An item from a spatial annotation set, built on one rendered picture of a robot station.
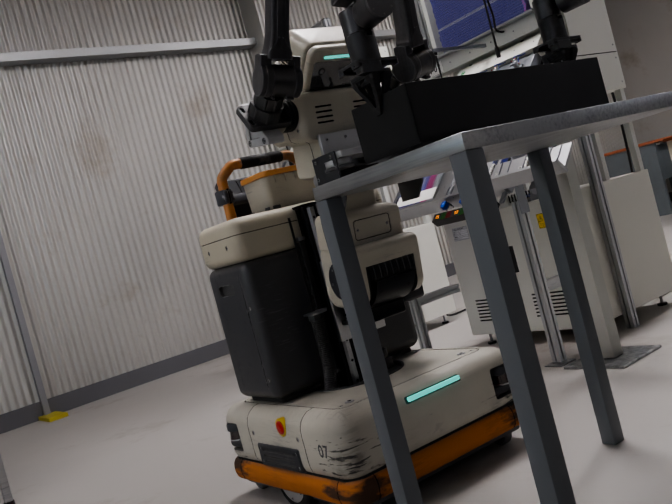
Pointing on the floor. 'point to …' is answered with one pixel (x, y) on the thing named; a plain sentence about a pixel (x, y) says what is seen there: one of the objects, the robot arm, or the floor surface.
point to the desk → (659, 158)
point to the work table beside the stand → (506, 313)
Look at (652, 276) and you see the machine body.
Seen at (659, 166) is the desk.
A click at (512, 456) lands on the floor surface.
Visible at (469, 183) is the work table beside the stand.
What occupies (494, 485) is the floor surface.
